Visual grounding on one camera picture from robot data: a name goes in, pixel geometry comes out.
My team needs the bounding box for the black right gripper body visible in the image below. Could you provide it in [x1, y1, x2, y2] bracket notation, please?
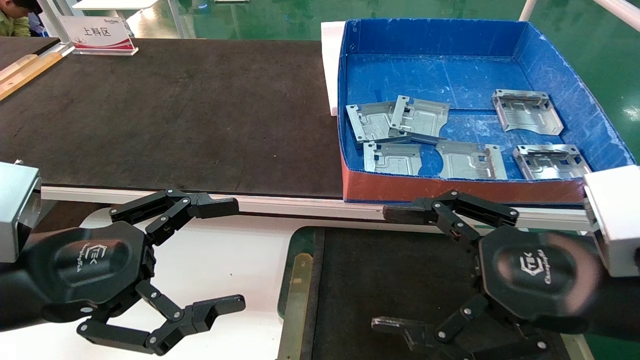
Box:
[477, 226, 603, 334]

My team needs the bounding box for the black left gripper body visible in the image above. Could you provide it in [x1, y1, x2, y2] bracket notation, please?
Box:
[25, 221, 156, 324]

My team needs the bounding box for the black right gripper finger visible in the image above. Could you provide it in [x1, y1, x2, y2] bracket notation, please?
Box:
[383, 190, 520, 251]
[371, 294, 548, 360]

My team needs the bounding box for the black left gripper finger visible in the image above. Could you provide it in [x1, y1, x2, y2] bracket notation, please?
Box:
[109, 188, 240, 247]
[76, 280, 246, 356]

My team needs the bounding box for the stamped grey metal plate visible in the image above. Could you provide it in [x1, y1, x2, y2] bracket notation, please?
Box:
[363, 141, 423, 176]
[389, 95, 450, 146]
[513, 144, 593, 181]
[346, 101, 401, 144]
[491, 89, 564, 136]
[436, 140, 508, 181]

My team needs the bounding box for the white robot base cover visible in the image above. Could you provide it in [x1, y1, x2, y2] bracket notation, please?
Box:
[0, 207, 486, 360]

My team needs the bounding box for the black container tray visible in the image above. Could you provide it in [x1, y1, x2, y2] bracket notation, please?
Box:
[277, 226, 596, 360]

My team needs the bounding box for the black rubber table mat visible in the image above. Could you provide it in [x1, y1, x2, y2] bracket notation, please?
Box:
[0, 38, 346, 200]

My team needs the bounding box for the blue cardboard box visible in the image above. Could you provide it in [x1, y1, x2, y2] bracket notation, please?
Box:
[337, 18, 637, 206]

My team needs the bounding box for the wooden strip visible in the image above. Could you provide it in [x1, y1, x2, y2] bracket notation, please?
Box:
[0, 50, 64, 101]

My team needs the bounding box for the acrylic sign with red stripe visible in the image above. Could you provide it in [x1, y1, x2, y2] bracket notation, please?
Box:
[58, 15, 139, 56]

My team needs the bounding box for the white background table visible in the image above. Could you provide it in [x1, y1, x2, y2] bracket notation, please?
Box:
[71, 0, 160, 25]

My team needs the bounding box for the person in green jacket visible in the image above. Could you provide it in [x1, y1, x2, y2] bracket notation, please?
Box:
[0, 0, 45, 38]

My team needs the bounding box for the white aluminium table frame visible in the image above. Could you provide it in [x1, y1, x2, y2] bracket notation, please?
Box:
[40, 186, 593, 233]

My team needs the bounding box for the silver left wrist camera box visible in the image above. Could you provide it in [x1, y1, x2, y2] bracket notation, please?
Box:
[0, 161, 42, 264]

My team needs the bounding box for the white pipe frame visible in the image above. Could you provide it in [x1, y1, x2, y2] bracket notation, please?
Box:
[519, 0, 640, 32]

